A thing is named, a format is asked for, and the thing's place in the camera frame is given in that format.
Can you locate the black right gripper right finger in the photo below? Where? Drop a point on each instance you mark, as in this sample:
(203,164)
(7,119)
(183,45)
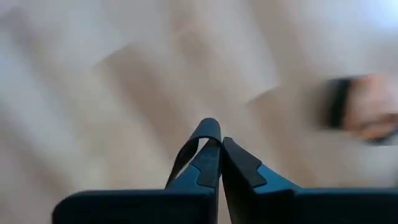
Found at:
(248,186)

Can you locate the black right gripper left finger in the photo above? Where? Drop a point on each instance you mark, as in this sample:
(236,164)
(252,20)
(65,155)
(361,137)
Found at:
(206,174)

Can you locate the wide black rubber band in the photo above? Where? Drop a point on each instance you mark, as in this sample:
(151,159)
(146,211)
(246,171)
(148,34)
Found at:
(210,127)
(337,102)

